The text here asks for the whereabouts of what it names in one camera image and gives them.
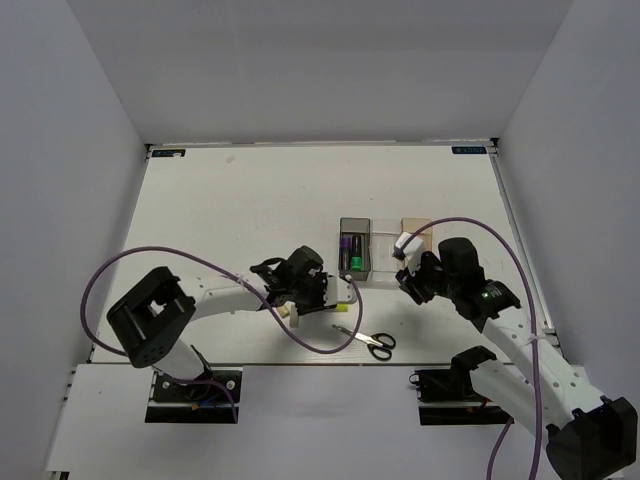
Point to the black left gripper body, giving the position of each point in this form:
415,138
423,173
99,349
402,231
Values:
311,291

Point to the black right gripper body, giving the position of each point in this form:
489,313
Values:
428,280

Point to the grey eraser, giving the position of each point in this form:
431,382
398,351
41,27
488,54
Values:
293,319

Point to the tan eraser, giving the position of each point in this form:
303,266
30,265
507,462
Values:
283,311

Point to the purple highlighter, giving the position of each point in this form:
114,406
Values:
345,253

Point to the green highlighter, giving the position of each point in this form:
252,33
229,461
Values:
356,255

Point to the black handled scissors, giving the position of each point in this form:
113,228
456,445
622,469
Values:
380,345

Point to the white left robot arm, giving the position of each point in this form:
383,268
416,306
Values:
150,318

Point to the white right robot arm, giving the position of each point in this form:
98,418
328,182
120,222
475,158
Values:
585,434

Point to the orange plastic container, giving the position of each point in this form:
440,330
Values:
411,224

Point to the dark grey plastic container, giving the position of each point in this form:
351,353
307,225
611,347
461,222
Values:
350,226

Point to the clear plastic container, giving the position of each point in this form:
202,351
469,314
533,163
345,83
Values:
384,267

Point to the right blue corner label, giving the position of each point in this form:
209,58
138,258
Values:
469,150

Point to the blue corner label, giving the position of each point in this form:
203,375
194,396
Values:
168,153
469,150

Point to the left blue corner label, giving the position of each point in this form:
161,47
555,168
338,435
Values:
168,153

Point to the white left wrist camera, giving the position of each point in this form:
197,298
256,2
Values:
339,291

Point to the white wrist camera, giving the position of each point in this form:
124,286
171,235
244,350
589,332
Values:
408,249
339,291

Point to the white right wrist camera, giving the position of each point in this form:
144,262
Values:
408,249

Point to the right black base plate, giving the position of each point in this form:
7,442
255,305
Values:
440,403

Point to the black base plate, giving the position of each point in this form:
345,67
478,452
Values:
440,403
205,404

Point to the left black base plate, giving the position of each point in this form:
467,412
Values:
205,404

